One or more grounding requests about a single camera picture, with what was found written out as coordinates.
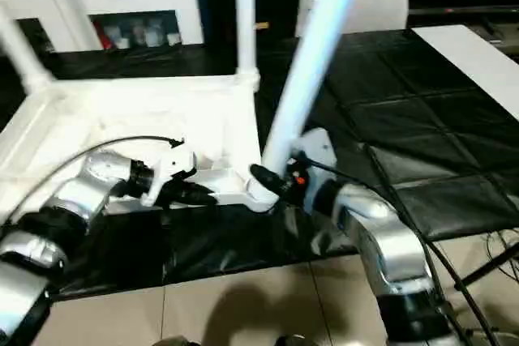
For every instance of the red packet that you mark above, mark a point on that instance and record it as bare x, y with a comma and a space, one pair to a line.
106, 36

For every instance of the small white cup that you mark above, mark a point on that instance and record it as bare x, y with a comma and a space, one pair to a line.
121, 43
173, 39

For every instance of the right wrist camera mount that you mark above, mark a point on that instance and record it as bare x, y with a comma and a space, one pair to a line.
320, 147

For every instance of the white table leg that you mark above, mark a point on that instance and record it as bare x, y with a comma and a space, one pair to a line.
308, 58
245, 18
20, 50

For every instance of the dark robot right foot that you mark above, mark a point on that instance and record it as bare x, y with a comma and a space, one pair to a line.
294, 340

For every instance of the white jar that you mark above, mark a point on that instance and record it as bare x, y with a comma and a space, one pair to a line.
152, 38

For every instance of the black tripod leg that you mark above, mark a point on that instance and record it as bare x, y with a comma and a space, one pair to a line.
490, 267

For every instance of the black cabinet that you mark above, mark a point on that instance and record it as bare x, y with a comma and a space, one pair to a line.
219, 5

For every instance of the dark robot foot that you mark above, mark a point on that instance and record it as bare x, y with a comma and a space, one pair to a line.
294, 340
176, 342

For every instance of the white chair back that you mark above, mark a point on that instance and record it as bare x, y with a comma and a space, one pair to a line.
373, 1

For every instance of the white plastic table top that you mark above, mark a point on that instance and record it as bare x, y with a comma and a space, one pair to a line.
121, 99

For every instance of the dark robot left foot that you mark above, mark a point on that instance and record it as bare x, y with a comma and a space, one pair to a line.
176, 342

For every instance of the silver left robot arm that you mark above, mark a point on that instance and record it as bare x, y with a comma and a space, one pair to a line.
81, 200

